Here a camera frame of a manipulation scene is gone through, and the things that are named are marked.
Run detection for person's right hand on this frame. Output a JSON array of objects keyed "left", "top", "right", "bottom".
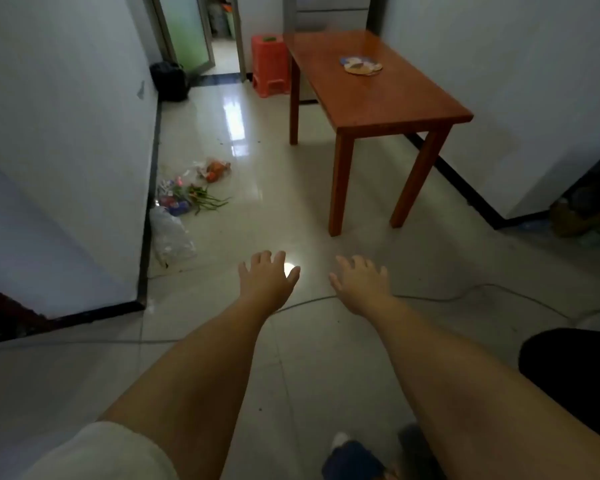
[{"left": 328, "top": 254, "right": 396, "bottom": 318}]

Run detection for person's left hand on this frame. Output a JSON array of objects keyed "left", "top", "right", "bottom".
[{"left": 237, "top": 250, "right": 301, "bottom": 315}]

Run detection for orange cat coaster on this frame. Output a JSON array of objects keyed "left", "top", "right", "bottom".
[{"left": 343, "top": 61, "right": 384, "bottom": 77}]

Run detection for person's left forearm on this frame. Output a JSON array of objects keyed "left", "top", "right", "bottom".
[{"left": 99, "top": 294, "right": 281, "bottom": 480}]

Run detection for person's right forearm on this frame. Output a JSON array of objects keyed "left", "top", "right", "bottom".
[{"left": 365, "top": 294, "right": 600, "bottom": 480}]

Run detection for person's right blue trouser leg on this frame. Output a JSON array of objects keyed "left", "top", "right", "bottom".
[{"left": 397, "top": 423, "right": 447, "bottom": 480}]

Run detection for person's blue trouser leg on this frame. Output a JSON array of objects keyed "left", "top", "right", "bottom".
[
  {"left": 321, "top": 439, "right": 389, "bottom": 480},
  {"left": 397, "top": 423, "right": 447, "bottom": 480}
]

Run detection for person's left blue trouser leg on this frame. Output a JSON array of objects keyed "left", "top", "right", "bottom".
[{"left": 321, "top": 439, "right": 389, "bottom": 480}]

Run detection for clear plastic bag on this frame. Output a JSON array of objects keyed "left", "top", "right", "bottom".
[{"left": 149, "top": 207, "right": 197, "bottom": 268}]

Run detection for green vegetable scraps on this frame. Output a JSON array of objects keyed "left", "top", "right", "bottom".
[{"left": 185, "top": 183, "right": 232, "bottom": 217}]

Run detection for orange plastic bag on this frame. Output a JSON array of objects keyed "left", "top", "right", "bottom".
[{"left": 199, "top": 158, "right": 233, "bottom": 184}]

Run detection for colourful packet litter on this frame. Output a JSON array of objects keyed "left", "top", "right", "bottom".
[{"left": 157, "top": 178, "right": 193, "bottom": 217}]

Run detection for orange-brown wooden table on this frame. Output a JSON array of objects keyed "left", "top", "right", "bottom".
[{"left": 282, "top": 29, "right": 475, "bottom": 238}]

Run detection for red plastic stool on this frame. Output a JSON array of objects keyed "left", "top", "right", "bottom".
[{"left": 251, "top": 34, "right": 292, "bottom": 99}]

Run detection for black trash bag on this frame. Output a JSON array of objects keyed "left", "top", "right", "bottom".
[{"left": 149, "top": 60, "right": 191, "bottom": 103}]

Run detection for brown cardboard box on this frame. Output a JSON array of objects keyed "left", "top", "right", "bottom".
[{"left": 549, "top": 194, "right": 600, "bottom": 239}]

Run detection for white shirt sleeve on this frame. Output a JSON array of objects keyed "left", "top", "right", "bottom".
[{"left": 19, "top": 421, "right": 180, "bottom": 480}]

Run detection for grey refrigerator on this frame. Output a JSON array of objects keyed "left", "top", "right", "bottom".
[{"left": 282, "top": 0, "right": 376, "bottom": 35}]

